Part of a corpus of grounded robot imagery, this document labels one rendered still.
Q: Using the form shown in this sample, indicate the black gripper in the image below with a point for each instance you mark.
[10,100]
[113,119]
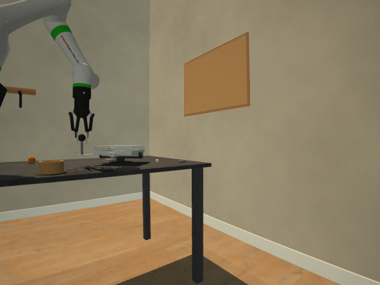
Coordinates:
[81,110]

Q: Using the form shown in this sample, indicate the orange tape roll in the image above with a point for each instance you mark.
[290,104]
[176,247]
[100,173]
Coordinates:
[50,167]

